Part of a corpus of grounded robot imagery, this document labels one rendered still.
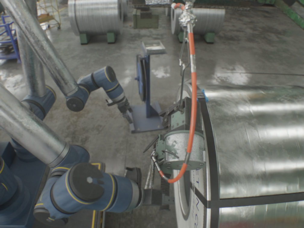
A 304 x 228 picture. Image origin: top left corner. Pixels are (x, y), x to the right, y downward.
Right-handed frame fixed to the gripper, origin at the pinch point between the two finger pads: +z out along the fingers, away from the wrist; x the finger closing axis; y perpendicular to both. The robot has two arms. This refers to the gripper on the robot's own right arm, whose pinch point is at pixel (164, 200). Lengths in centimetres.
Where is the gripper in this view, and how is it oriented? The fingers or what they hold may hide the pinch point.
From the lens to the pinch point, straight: 81.4
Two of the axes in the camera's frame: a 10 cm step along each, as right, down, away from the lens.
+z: 7.1, 3.5, 6.1
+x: 7.0, -2.9, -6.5
